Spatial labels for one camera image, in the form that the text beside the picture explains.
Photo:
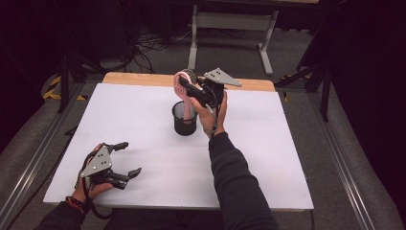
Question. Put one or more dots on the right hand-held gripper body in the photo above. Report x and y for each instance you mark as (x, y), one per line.
(215, 86)

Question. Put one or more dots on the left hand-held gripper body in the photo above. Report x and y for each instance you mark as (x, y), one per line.
(99, 164)

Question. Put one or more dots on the pink hairbrush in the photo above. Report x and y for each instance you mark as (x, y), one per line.
(180, 89)

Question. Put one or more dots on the black mesh cup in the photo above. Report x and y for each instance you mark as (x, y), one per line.
(183, 127)

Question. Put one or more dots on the person's left hand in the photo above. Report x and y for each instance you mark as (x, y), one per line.
(95, 190)

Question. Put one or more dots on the person's right hand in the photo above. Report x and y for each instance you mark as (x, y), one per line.
(209, 119)

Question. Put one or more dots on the white table board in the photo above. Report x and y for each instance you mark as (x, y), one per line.
(159, 166)

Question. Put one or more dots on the yellow black hazard tape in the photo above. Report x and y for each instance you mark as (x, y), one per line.
(285, 96)
(52, 89)

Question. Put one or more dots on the black metal stand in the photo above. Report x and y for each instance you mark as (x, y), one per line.
(65, 83)
(325, 92)

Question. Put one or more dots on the black curtain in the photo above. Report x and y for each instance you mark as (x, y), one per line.
(22, 64)
(373, 80)

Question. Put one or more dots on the aluminium rail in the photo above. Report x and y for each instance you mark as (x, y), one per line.
(35, 159)
(344, 166)

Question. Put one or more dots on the grey metal desk frame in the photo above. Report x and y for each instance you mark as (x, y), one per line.
(234, 20)

